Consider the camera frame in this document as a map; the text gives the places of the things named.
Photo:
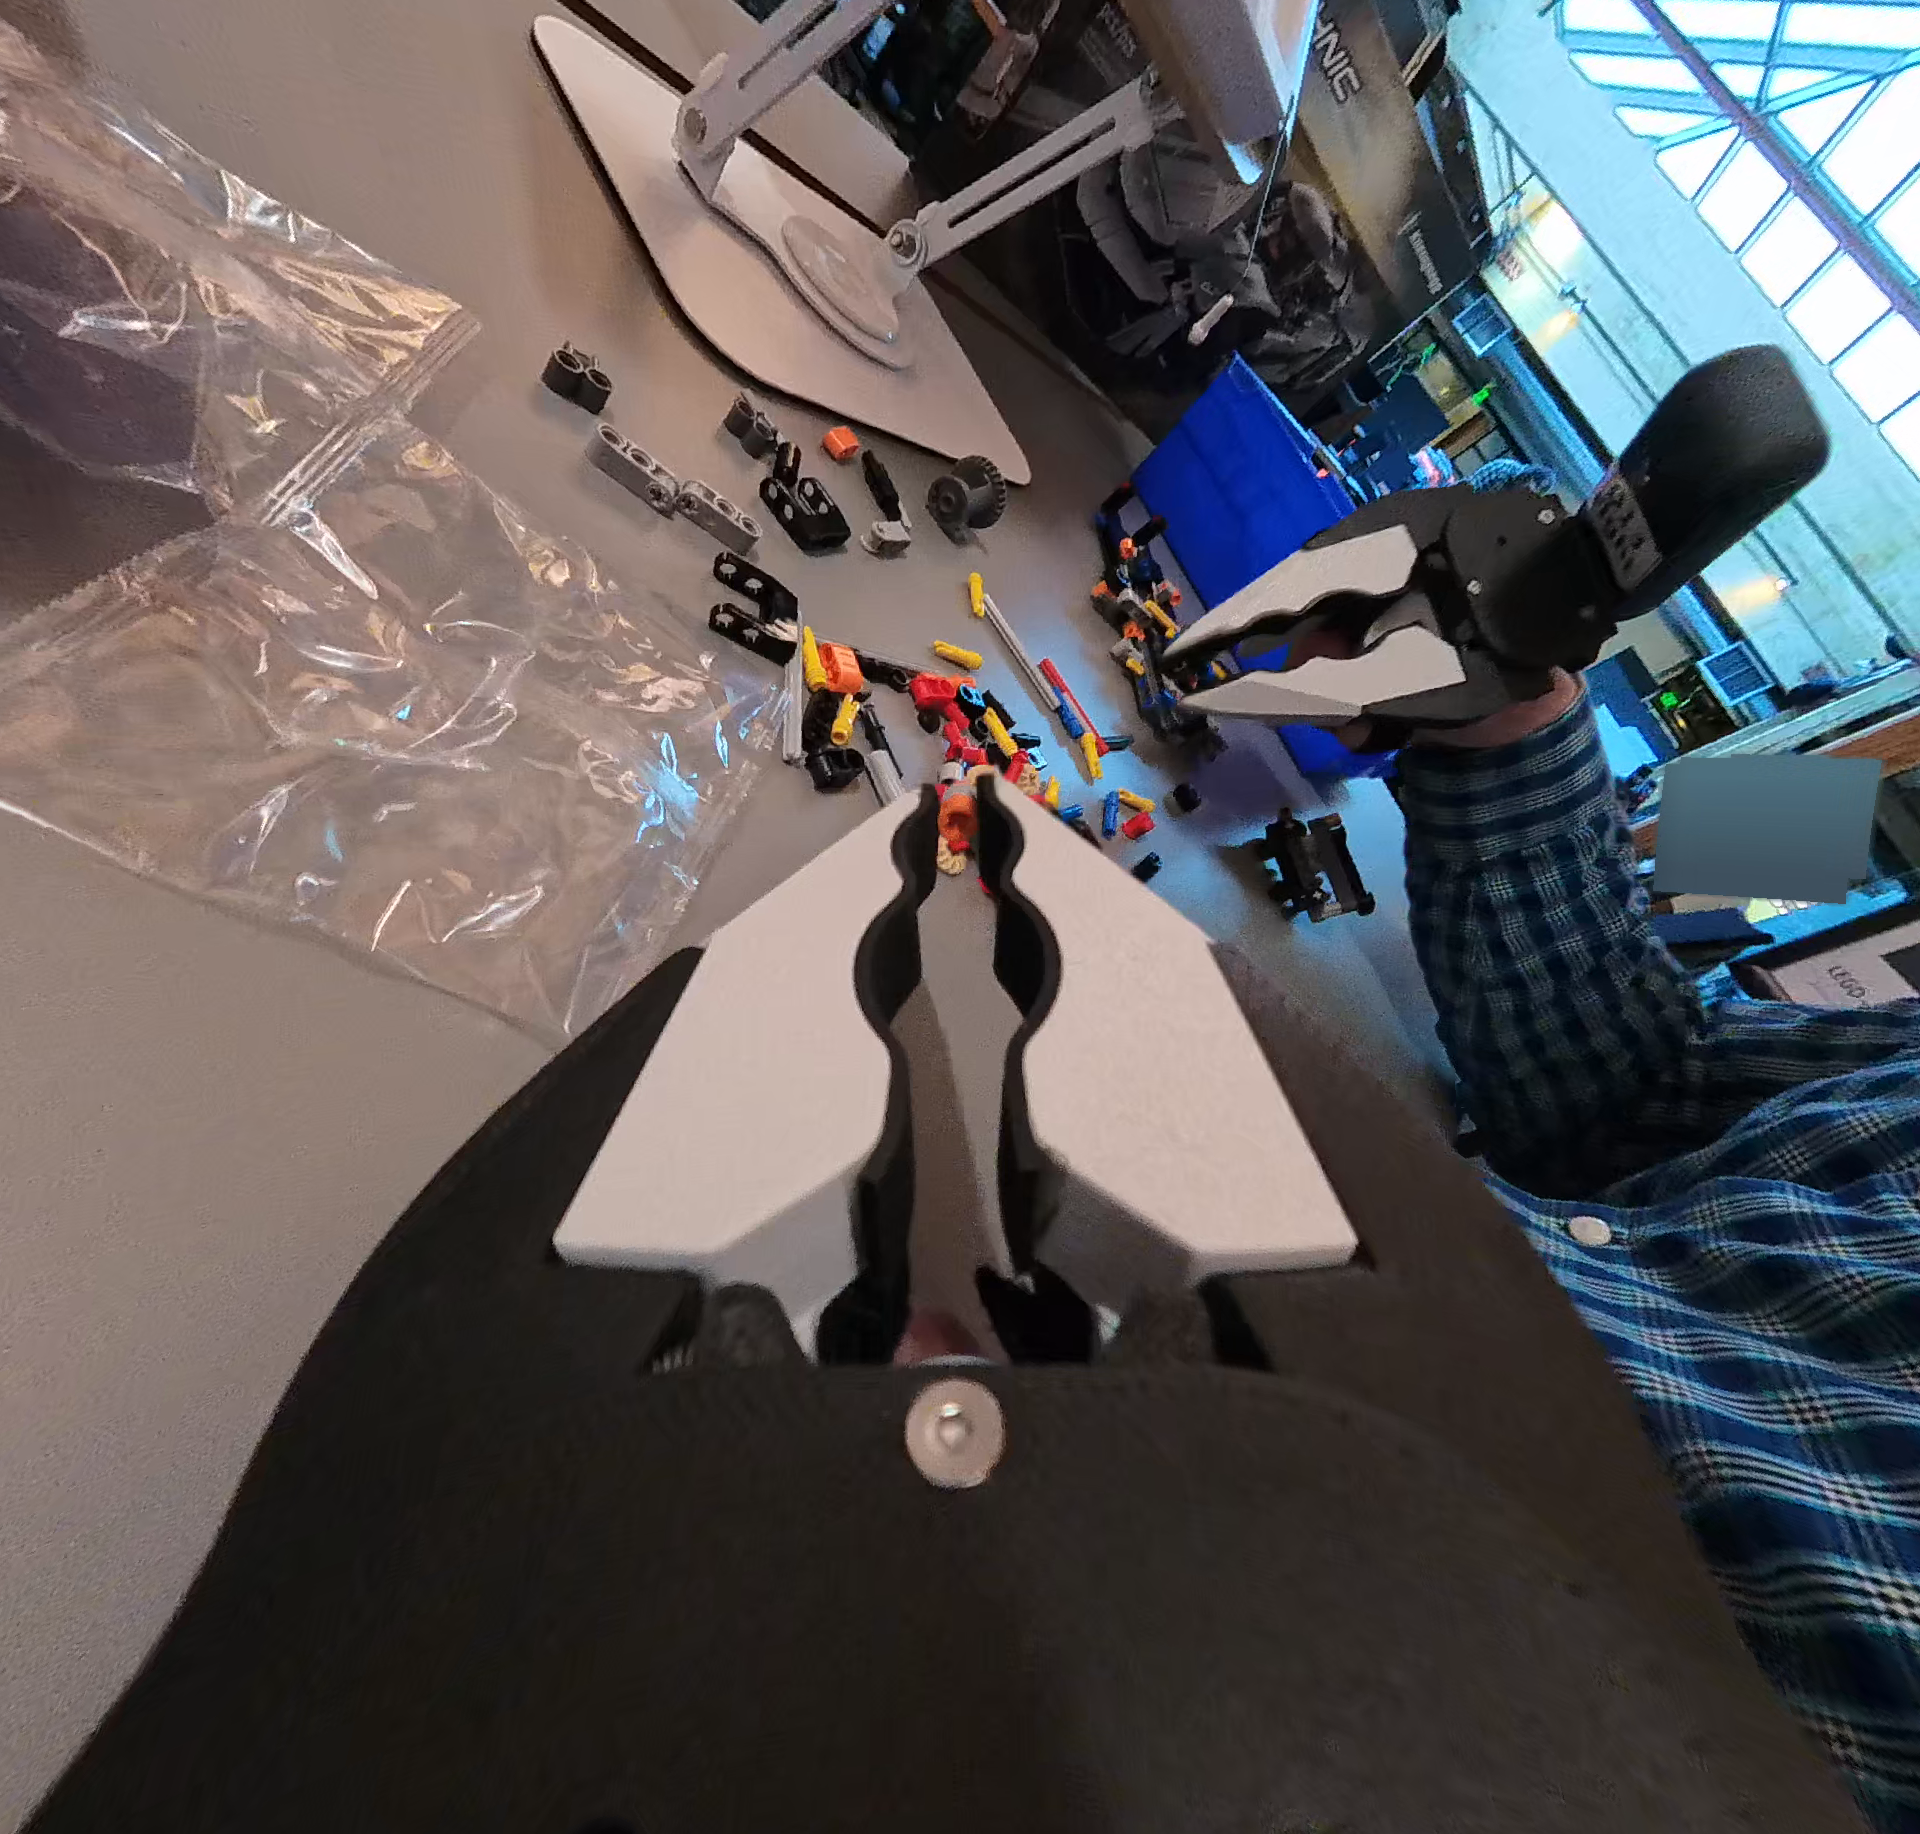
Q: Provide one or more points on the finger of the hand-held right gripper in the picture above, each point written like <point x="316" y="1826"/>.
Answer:
<point x="1349" y="685"/>
<point x="1319" y="573"/>

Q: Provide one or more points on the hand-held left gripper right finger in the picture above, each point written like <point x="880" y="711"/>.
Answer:
<point x="1184" y="1113"/>

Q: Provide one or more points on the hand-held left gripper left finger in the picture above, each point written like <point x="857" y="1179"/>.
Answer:
<point x="721" y="1113"/>

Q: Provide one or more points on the orange grey lego subassembly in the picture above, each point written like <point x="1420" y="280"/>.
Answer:
<point x="958" y="815"/>

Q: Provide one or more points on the person's right forearm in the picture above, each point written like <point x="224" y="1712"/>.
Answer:
<point x="1514" y="887"/>

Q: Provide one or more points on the long multicolour lego chassis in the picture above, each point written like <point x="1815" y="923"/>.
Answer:
<point x="1148" y="619"/>

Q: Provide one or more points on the small black lego assembly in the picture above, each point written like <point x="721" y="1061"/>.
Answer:
<point x="1314" y="866"/>

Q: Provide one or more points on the dark grey lego gear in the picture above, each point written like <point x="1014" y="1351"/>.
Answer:
<point x="964" y="499"/>

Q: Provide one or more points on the black lego set box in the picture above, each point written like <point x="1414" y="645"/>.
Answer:
<point x="1395" y="185"/>

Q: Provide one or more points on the pile of small lego pieces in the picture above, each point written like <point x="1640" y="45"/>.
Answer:
<point x="938" y="690"/>

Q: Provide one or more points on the light grey lego connector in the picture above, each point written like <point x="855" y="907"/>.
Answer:
<point x="889" y="533"/>

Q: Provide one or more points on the black grey lego pin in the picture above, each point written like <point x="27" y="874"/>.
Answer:
<point x="882" y="479"/>

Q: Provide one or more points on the black angled lego piece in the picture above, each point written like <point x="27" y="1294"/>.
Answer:
<point x="806" y="505"/>

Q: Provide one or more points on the dark grey lego connector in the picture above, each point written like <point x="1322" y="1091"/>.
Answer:
<point x="751" y="423"/>

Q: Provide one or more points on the grey lego beam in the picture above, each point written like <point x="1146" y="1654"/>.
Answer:
<point x="634" y="467"/>
<point x="721" y="515"/>

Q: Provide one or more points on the black double lego connector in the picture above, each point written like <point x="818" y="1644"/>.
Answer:
<point x="576" y="377"/>

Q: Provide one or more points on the blue storage bin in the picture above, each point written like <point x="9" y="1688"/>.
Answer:
<point x="1230" y="485"/>

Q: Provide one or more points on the large empty clear bag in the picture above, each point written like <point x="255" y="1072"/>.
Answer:
<point x="375" y="754"/>

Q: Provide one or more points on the black framed task sign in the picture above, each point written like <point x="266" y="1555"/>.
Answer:
<point x="1860" y="970"/>

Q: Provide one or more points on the white book stand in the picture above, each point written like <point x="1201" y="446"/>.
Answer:
<point x="779" y="259"/>

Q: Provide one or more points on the person's plaid shirt torso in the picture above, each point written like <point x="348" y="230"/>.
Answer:
<point x="1801" y="1339"/>

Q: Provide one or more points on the black lego frame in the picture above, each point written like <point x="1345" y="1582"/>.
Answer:
<point x="751" y="619"/>

